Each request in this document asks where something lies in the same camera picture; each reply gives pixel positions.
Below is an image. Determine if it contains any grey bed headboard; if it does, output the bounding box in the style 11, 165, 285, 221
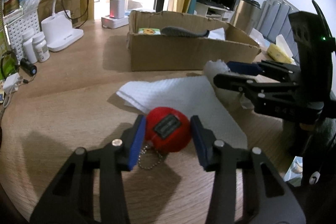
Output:
256, 0, 300, 62

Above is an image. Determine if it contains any small black cylinder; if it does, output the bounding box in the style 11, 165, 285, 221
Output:
20, 57, 38, 76

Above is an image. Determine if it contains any steel tumbler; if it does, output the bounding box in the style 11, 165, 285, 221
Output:
230, 0, 261, 35

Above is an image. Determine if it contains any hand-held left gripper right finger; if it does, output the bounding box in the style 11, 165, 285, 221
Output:
190, 115, 307, 224

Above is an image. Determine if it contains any red plush ball keychain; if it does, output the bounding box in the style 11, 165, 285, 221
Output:
138, 106, 192, 169

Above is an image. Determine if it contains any yellow duck tissue pack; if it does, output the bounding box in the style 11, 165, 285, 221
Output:
138, 27, 161, 35

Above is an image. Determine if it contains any white plug adapter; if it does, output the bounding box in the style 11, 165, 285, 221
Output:
3, 72, 21, 93

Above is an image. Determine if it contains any white perforated basket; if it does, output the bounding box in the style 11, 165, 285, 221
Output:
4, 10, 41, 56

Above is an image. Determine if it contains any white charger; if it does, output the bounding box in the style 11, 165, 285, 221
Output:
109, 0, 124, 19

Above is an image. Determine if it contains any green snack bag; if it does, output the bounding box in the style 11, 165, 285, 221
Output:
0, 30, 16, 80

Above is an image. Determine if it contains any cotton swab pack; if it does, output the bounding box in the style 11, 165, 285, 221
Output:
204, 59, 256, 110

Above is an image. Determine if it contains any white paper towel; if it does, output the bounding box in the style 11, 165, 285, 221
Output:
115, 75, 248, 149

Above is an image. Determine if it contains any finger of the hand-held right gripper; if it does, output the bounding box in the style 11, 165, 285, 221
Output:
213, 73, 300, 98
226, 60, 301, 83

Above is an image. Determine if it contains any clear plastic bag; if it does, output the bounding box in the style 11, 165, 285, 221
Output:
207, 28, 227, 41

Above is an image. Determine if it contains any blue printed blanket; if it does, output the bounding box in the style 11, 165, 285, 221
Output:
286, 156, 303, 183

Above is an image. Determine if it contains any white power strip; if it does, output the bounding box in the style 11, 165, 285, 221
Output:
101, 10, 132, 29

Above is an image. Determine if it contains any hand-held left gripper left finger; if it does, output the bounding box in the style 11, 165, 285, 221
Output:
29, 114, 147, 224

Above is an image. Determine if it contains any grey ribbed cloth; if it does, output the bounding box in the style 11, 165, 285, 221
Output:
161, 26, 210, 38

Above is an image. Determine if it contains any cardboard box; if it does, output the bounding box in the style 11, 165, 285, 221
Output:
127, 10, 261, 72

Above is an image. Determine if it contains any white pill bottle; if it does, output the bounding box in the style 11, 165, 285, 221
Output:
33, 32, 50, 62
22, 30, 37, 63

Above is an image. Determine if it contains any white computer desk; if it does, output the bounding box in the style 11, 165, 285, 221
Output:
196, 1, 235, 21

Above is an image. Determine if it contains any white desk lamp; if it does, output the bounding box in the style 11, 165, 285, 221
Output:
41, 0, 84, 52

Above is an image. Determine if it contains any yellow sponge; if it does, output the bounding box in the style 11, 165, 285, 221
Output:
266, 34, 296, 65

